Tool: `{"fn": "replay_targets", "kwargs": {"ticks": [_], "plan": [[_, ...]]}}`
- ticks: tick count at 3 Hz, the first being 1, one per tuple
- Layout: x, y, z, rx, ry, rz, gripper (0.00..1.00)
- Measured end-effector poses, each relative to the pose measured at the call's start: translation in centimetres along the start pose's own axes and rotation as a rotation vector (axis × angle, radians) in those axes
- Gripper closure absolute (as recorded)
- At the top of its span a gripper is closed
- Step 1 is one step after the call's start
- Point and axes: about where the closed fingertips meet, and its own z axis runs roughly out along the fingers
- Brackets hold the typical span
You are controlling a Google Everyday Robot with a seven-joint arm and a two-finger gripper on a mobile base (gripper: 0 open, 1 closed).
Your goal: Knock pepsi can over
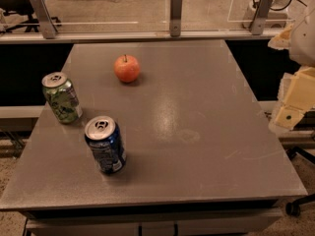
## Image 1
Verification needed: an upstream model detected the green soda can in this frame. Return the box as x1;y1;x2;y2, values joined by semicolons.
41;72;83;124

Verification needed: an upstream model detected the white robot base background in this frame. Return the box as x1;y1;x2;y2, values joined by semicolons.
243;0;292;29

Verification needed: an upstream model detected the blue pepsi can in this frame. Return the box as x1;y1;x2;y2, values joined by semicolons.
85;116;126;175

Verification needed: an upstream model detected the metal railing bracket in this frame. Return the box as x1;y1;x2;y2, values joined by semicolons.
30;0;57;39
249;0;273;35
169;0;182;37

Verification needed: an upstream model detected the right metal railing bracket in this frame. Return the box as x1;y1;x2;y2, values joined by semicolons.
249;0;273;35

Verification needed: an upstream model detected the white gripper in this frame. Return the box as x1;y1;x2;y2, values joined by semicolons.
268;7;315;131

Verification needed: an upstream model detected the red apple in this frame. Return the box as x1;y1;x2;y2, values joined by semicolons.
113;54;140;83

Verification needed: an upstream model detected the middle metal railing bracket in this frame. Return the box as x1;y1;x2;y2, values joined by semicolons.
169;0;182;37

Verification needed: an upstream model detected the black office chair base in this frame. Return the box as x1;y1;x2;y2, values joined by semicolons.
284;146;315;217

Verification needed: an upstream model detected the left metal railing bracket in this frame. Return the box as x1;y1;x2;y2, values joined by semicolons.
30;0;57;39

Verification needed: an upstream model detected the grey table drawer cabinet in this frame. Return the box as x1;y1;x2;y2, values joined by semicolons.
26;207;283;236

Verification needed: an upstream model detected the black chair top left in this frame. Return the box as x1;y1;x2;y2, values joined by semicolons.
0;0;62;33

